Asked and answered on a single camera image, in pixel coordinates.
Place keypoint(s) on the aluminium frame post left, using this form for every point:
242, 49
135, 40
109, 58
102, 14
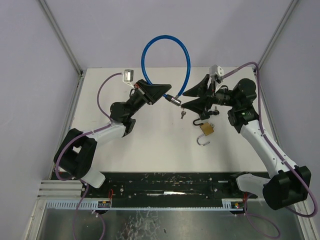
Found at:
60, 36

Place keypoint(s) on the black padlock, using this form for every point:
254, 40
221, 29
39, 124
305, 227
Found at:
203, 116

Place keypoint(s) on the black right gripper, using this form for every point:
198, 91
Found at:
210, 96

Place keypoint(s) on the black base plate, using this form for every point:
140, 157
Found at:
163, 190

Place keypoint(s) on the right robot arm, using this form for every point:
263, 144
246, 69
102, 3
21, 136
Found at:
287, 182

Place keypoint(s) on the black-headed keys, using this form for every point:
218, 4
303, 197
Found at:
215, 111

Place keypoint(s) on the aluminium frame post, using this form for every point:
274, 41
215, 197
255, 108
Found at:
60, 36
277, 33

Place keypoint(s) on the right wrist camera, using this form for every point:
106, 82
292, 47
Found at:
216, 74

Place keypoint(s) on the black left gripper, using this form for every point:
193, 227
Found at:
145, 92

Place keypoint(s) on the blue lock keys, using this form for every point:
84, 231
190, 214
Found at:
183, 113

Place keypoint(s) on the aluminium frame post right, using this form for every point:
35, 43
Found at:
277, 33

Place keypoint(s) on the grey slotted cable duct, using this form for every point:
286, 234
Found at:
96, 205

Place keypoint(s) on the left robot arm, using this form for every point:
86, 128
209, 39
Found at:
75, 155

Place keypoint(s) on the large brass padlock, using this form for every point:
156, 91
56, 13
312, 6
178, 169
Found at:
207, 130

